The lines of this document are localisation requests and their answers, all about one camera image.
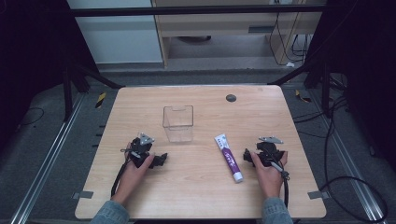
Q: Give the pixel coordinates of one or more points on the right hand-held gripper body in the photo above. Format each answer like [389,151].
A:
[269,151]

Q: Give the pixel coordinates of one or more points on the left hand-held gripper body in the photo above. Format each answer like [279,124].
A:
[139,150]

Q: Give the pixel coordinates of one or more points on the white and purple toothpaste tube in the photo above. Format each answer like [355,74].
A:
[229,158]

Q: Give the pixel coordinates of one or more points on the clear plastic box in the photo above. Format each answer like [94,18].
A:
[178,124]

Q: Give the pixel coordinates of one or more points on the person's right hand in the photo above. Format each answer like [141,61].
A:
[269,180]

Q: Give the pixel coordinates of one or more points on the person's left hand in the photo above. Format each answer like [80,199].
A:
[132,179]

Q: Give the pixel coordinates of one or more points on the grey round table grommet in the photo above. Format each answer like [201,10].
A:
[231,98]

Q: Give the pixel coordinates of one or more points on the yellow and black tape strip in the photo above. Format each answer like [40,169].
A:
[302,97]
[100,100]

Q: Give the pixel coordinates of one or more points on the black metal stand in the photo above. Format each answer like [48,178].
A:
[67,93]
[325,90]

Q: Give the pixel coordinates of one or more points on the white cabinet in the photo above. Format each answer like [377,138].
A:
[118,37]

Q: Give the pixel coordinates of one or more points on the black curtain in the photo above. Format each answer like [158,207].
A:
[370,77]
[31,62]

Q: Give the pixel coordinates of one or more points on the light wooden desk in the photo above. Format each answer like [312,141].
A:
[218,23]

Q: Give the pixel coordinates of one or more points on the aluminium floor rail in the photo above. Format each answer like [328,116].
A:
[345,168]
[46,161]

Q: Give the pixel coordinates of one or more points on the black horizontal frame bar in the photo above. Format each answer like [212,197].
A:
[186,11]

